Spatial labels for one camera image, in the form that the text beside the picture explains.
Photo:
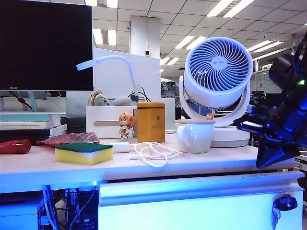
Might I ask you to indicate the grey plush toy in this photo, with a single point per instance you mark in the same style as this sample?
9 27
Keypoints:
122 101

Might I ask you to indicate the small orange fox figurine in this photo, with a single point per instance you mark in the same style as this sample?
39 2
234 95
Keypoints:
209 116

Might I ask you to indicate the white drawer with lock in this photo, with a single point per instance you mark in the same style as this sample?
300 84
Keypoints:
180 215

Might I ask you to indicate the small grey pedestal fan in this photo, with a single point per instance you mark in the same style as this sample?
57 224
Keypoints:
170 92

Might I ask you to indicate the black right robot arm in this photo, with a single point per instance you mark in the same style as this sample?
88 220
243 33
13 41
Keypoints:
285 72

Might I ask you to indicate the black computer monitor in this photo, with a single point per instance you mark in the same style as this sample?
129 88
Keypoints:
44 45

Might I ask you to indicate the white charger plug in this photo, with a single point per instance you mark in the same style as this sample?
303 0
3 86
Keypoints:
120 147

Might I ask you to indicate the round wooden mug lid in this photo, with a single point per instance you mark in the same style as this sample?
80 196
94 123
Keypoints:
194 121

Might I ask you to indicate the red glossy case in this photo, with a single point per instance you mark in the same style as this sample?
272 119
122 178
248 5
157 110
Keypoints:
14 146

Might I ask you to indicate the beige plush toy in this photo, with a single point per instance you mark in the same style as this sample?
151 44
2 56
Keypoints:
100 100

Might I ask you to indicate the white desk fan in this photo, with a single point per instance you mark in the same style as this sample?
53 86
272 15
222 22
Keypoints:
218 100

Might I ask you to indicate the orange-haired anime figurine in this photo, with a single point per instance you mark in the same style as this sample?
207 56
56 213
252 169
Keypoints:
126 119

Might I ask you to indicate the white partition panel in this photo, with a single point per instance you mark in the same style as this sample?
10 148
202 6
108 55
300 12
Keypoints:
112 81

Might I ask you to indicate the yellow green cleaning sponge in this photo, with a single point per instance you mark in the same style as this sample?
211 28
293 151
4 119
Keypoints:
81 155

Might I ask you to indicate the white ceramic mug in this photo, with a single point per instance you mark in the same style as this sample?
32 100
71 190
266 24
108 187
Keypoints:
196 141

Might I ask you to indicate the white gooseneck desk lamp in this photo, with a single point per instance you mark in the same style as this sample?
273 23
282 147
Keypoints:
109 58

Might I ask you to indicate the yellow tea tin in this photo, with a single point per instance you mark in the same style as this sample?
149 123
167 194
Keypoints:
150 124

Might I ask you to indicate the small wall sensor box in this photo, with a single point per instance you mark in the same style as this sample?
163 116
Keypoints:
148 53

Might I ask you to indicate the black computer tower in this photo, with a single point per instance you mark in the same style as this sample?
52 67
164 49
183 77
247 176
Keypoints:
85 215

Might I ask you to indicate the red patterned pouch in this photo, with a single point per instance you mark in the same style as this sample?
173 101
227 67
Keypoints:
73 139

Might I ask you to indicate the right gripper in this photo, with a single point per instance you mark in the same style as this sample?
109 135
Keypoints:
285 129

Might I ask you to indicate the teal monitor stand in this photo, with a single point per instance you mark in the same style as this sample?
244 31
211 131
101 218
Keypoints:
31 100

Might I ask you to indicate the white tissue box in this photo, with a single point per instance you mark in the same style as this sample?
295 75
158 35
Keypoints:
102 115

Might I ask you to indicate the teal white book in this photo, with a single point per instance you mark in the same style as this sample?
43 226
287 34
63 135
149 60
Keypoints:
22 118

